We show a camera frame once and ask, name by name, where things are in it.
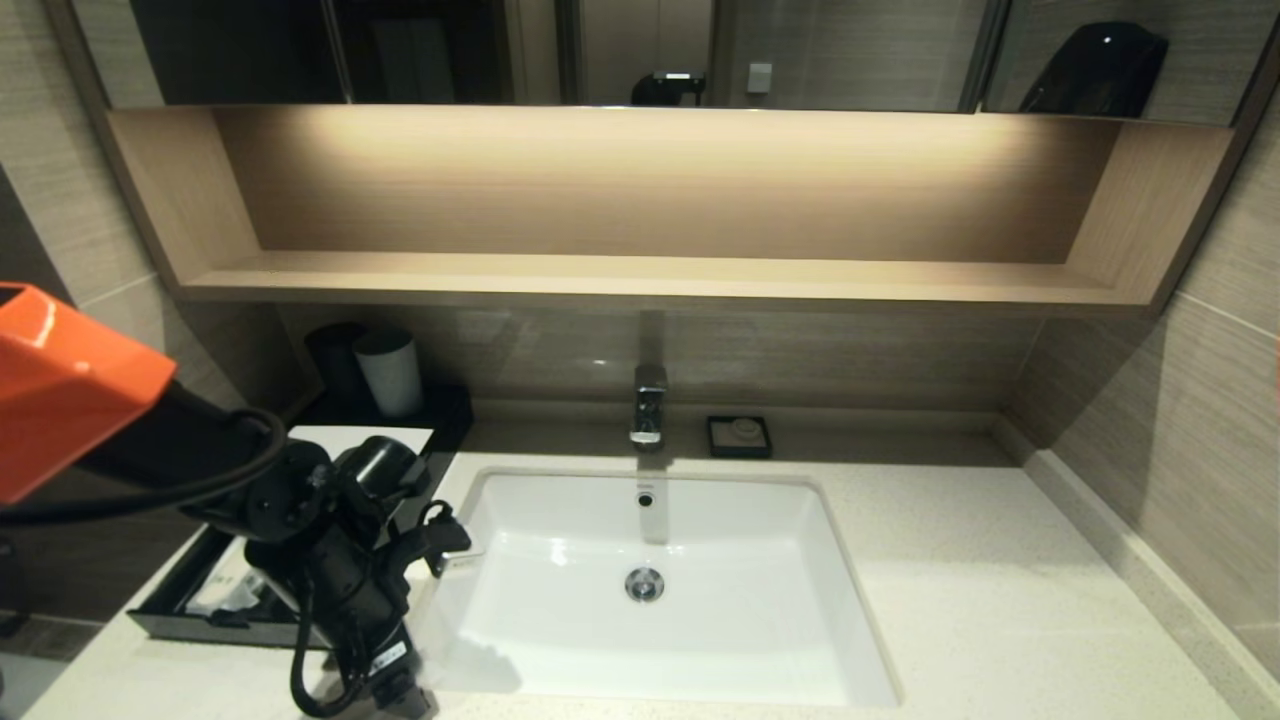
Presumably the wall mirror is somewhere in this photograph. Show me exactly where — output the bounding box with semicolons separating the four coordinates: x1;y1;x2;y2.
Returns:
75;0;1280;127

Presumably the black glossy wall dispenser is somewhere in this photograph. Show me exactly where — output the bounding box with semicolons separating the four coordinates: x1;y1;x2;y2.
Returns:
1020;22;1171;117

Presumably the black amenity box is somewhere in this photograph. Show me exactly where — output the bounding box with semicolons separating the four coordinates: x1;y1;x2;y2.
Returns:
295;385;476;531

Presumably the wooden wall shelf niche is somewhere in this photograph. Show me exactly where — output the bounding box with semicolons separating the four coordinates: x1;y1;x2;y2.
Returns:
105;103;1238;319

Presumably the grey plastic cup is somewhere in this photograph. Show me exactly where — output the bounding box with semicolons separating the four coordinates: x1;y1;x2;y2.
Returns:
354;330;426;419

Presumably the chrome sink faucet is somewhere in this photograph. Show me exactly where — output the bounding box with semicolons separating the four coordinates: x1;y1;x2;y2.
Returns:
629;364;669;448

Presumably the black tumbler cup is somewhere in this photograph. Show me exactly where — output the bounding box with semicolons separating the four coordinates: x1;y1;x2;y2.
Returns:
305;322;371;403

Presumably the white square plate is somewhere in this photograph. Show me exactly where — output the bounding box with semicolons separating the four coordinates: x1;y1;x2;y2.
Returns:
285;426;435;471

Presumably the white ceramic sink basin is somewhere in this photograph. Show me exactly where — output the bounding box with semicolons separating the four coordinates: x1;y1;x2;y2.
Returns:
415;468;901;709

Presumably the black square soap dish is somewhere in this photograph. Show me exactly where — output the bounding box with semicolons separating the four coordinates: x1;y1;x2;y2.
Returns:
706;416;773;461

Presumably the toothbrush with green label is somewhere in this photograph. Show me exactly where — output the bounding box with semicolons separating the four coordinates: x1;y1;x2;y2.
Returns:
185;565;265;616

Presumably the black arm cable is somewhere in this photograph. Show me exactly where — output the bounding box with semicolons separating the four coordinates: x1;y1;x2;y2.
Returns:
0;405;291;528

